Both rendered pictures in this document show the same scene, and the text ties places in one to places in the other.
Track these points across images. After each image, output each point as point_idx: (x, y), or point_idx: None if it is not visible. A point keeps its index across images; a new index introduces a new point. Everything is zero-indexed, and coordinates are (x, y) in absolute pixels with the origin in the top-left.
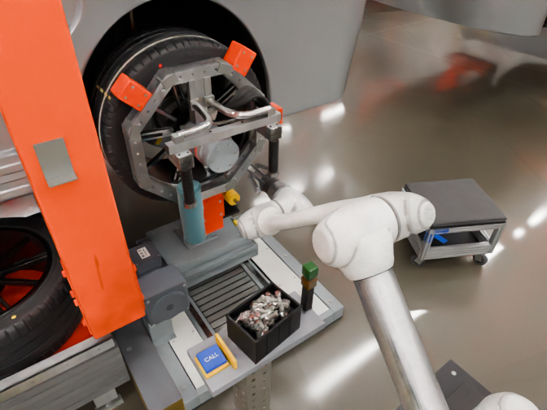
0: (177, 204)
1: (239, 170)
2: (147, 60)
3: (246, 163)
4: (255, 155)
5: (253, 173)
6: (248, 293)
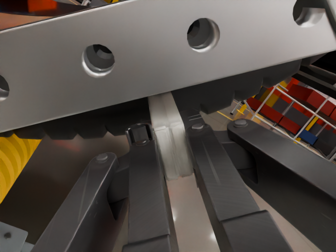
0: (17, 185)
1: (66, 36)
2: None
3: (169, 26)
4: (282, 41)
5: (154, 166)
6: None
